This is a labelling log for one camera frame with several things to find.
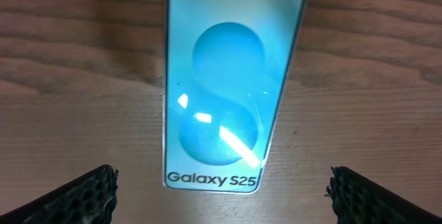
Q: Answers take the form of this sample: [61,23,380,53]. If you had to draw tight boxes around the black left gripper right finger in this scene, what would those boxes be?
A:
[325,167,441,224]

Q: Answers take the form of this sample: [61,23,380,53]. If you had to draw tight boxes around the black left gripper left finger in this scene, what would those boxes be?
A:
[1,165,118,224]

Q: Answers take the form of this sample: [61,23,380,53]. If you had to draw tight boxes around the Galaxy S25 smartphone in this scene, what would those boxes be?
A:
[162,0,307,194]

